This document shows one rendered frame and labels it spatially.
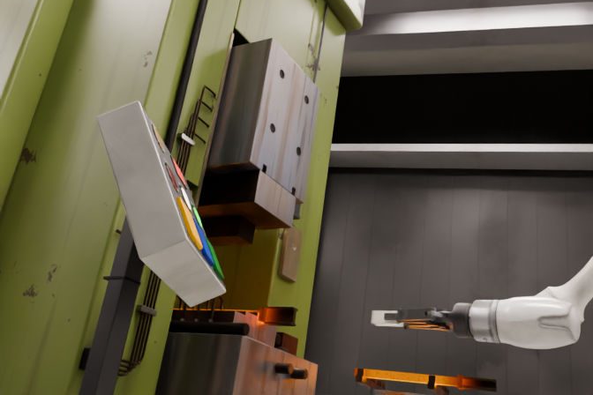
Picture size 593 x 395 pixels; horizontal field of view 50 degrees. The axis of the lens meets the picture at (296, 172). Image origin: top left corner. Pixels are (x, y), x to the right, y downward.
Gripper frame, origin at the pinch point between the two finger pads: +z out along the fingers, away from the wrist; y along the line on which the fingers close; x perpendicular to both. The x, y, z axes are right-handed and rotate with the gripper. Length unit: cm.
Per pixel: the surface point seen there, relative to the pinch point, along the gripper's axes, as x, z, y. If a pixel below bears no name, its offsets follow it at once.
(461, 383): -7.6, -4.5, 44.7
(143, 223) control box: -2, 12, -71
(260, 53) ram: 72, 38, -18
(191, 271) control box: -5, 13, -56
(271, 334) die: -3.9, 34.9, 5.1
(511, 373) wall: 37, 43, 312
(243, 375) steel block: -16.9, 28.9, -12.9
